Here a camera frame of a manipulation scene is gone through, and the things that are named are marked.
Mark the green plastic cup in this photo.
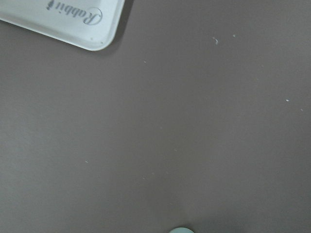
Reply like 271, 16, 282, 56
169, 227, 194, 233

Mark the cream plastic tray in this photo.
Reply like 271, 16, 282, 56
0, 0, 125, 51

